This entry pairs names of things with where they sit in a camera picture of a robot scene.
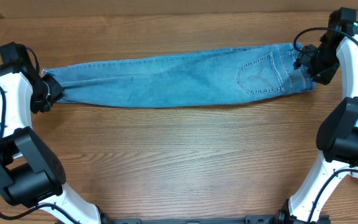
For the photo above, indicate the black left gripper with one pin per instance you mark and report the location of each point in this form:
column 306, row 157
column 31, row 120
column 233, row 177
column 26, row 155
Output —
column 57, row 90

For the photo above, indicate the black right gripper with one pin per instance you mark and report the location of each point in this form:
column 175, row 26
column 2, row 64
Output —
column 305, row 58

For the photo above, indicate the blue denim jeans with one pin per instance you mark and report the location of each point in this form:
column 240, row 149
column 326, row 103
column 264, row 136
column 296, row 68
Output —
column 210, row 77

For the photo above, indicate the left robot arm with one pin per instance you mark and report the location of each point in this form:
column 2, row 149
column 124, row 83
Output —
column 31, row 175

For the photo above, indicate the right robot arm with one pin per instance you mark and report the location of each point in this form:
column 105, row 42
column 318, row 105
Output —
column 337, row 137

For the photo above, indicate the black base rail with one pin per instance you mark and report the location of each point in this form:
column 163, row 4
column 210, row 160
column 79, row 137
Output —
column 249, row 219

